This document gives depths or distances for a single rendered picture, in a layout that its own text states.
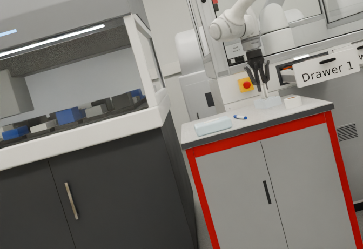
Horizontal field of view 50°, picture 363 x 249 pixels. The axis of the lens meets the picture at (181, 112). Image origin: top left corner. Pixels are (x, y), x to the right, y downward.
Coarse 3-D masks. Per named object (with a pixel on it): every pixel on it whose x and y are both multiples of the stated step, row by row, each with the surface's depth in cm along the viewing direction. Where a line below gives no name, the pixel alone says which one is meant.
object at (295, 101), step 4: (296, 96) 166; (284, 100) 166; (288, 100) 164; (292, 100) 163; (296, 100) 163; (300, 100) 164; (288, 104) 164; (292, 104) 163; (296, 104) 163; (300, 104) 164; (288, 108) 165; (292, 108) 164
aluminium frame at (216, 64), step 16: (208, 0) 208; (192, 16) 297; (208, 16) 208; (208, 32) 210; (352, 32) 210; (208, 48) 213; (224, 48) 211; (304, 48) 209; (320, 48) 209; (208, 64) 253; (224, 64) 211; (240, 64) 210
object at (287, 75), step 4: (280, 72) 212; (284, 72) 204; (288, 72) 195; (292, 72) 188; (284, 76) 205; (288, 76) 196; (292, 76) 189; (284, 80) 207; (288, 80) 198; (292, 80) 191
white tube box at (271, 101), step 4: (272, 96) 191; (276, 96) 187; (256, 100) 194; (260, 100) 190; (264, 100) 186; (268, 100) 182; (272, 100) 183; (276, 100) 183; (280, 100) 184; (256, 104) 192; (260, 104) 187; (264, 104) 183; (268, 104) 182; (272, 104) 183; (276, 104) 183; (256, 108) 193; (260, 108) 188; (264, 108) 184
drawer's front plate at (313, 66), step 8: (352, 48) 176; (328, 56) 176; (336, 56) 176; (344, 56) 176; (352, 56) 176; (296, 64) 177; (304, 64) 177; (312, 64) 177; (320, 64) 177; (328, 64) 177; (336, 64) 177; (344, 64) 177; (352, 64) 177; (296, 72) 177; (304, 72) 177; (312, 72) 177; (320, 72) 177; (328, 72) 177; (344, 72) 177; (352, 72) 177; (296, 80) 179; (312, 80) 178; (320, 80) 178
